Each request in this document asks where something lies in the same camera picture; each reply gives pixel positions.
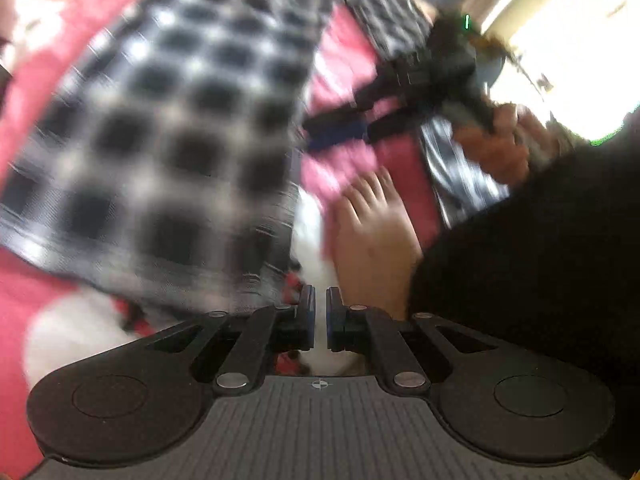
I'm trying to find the pink floral blanket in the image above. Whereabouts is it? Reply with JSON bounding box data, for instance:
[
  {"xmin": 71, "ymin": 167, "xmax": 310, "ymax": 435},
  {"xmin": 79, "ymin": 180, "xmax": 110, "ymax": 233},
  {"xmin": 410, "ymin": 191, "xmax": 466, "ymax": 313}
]
[{"xmin": 0, "ymin": 0, "xmax": 451, "ymax": 480}]

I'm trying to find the black white plaid shirt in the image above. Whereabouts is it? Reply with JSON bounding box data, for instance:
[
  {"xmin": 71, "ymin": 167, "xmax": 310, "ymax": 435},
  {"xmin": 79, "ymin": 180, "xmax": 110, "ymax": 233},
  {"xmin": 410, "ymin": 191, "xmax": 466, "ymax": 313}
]
[{"xmin": 0, "ymin": 0, "xmax": 511, "ymax": 323}]

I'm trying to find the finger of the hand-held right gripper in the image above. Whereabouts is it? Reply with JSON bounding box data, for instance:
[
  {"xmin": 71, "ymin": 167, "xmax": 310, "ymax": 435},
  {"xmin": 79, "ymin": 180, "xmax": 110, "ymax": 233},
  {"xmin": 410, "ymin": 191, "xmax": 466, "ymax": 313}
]
[
  {"xmin": 350, "ymin": 60, "xmax": 436, "ymax": 111},
  {"xmin": 302, "ymin": 105, "xmax": 431, "ymax": 155}
]

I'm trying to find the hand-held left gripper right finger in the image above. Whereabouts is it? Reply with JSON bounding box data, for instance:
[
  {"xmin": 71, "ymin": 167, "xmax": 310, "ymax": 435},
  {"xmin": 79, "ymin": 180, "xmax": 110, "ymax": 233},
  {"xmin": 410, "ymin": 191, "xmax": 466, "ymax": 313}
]
[{"xmin": 326, "ymin": 285, "xmax": 501, "ymax": 395}]

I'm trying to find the person's bare foot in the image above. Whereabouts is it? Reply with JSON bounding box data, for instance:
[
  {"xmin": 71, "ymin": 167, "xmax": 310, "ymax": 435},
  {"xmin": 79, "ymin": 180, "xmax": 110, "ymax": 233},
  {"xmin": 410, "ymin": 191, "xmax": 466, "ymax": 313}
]
[{"xmin": 327, "ymin": 167, "xmax": 426, "ymax": 323}]

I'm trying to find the person's right hand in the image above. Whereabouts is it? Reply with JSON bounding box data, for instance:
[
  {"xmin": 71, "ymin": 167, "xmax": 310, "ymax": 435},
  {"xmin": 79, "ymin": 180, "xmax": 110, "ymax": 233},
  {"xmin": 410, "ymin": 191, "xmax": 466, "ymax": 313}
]
[{"xmin": 452, "ymin": 102, "xmax": 558, "ymax": 187}]

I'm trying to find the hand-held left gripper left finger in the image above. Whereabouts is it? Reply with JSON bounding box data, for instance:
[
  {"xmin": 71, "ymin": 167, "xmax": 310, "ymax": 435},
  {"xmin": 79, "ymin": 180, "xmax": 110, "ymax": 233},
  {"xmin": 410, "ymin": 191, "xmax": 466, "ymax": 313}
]
[{"xmin": 142, "ymin": 285, "xmax": 317, "ymax": 395}]

